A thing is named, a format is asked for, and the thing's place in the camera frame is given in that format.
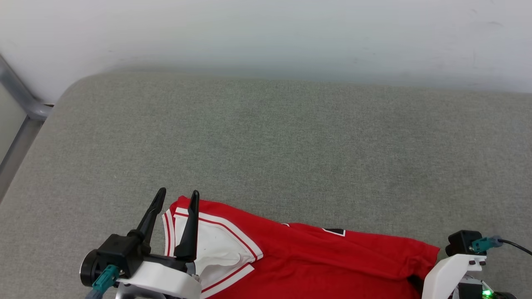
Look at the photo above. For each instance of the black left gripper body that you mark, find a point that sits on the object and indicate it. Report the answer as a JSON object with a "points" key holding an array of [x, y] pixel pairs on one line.
{"points": [[160, 259]]}

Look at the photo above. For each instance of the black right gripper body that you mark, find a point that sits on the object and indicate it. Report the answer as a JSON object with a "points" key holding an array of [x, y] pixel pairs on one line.
{"points": [[469, 292]]}

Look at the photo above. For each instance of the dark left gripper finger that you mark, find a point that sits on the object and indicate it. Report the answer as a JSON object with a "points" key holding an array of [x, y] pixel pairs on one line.
{"points": [[190, 228], [151, 216]]}

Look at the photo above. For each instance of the red and white jersey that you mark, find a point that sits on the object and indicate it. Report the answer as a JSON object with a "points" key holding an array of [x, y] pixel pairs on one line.
{"points": [[316, 261]]}

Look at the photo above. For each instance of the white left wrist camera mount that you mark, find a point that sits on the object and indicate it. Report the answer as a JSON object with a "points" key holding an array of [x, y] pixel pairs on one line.
{"points": [[166, 280]]}

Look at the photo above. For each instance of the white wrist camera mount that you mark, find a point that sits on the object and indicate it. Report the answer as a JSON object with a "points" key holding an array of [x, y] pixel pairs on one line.
{"points": [[166, 280], [444, 278]]}

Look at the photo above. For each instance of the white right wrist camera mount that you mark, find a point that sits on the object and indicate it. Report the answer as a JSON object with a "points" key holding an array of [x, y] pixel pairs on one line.
{"points": [[444, 278]]}

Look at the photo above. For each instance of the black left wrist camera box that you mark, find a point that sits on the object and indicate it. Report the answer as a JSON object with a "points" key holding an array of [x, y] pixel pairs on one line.
{"points": [[120, 253]]}

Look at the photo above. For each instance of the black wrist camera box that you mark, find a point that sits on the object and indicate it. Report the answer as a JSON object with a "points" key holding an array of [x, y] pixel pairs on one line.
{"points": [[120, 253], [463, 243]]}

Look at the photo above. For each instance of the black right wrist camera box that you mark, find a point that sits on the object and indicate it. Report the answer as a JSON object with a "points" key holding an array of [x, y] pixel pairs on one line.
{"points": [[463, 243]]}

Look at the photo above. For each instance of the teal right camera connector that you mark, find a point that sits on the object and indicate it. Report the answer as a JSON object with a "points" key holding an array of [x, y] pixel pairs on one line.
{"points": [[484, 244]]}

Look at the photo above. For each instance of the teal camera connector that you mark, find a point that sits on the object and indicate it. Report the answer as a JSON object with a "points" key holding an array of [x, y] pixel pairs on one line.
{"points": [[106, 278], [484, 244]]}

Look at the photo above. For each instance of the teal left camera connector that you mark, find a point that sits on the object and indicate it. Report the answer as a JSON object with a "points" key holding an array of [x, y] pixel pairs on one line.
{"points": [[106, 278]]}

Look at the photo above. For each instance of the grey metal frame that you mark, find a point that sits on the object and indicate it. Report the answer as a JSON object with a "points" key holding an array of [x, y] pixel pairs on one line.
{"points": [[25, 101]]}

